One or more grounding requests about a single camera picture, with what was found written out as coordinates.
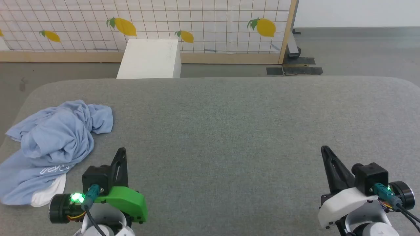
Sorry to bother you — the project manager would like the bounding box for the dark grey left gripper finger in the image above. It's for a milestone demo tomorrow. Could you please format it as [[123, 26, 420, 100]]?
[[110, 147, 129, 189]]

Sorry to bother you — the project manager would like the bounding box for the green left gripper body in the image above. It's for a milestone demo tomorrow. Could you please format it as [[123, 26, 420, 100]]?
[[49, 186, 149, 225]]

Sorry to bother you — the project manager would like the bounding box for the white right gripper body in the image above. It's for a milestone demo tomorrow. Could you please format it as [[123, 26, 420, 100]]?
[[317, 181, 416, 229]]

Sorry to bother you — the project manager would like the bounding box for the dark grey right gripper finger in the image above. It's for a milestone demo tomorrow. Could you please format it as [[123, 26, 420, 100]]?
[[321, 146, 356, 194]]

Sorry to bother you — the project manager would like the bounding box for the light blue garment white lining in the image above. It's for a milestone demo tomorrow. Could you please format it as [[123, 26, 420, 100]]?
[[0, 100, 114, 207]]

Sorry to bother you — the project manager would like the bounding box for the black floor plate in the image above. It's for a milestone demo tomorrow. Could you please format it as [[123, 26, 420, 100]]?
[[266, 57, 324, 76]]

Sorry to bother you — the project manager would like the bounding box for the grey fabric sofa seat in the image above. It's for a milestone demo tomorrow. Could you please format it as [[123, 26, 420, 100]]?
[[0, 76, 420, 236]]

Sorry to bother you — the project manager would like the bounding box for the white box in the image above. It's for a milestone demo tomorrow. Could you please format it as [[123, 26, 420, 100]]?
[[116, 39, 182, 79]]

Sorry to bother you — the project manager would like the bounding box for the grey metal panel foot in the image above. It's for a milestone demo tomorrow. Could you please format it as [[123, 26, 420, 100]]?
[[286, 29, 302, 60]]

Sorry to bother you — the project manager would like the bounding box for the black right arm cable teal plug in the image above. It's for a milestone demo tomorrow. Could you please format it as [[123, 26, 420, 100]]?
[[373, 183, 420, 231]]

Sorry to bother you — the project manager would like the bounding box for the lemon print panel wooden frame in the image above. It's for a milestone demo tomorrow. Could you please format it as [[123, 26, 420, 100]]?
[[0, 0, 298, 65]]

